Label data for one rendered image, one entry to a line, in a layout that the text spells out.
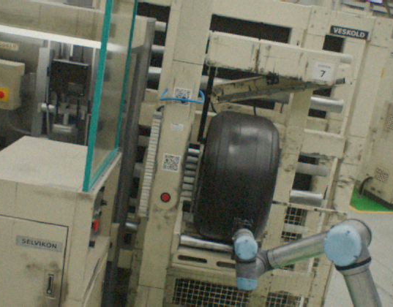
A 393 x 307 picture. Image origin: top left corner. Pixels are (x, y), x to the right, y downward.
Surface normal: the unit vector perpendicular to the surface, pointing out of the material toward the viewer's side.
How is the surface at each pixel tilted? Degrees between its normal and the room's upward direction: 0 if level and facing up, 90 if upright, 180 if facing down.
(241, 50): 90
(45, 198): 90
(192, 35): 90
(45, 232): 90
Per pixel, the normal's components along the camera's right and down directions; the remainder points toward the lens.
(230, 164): 0.04, -0.18
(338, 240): -0.56, -0.01
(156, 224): -0.03, 0.23
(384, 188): -0.92, -0.07
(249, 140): 0.11, -0.57
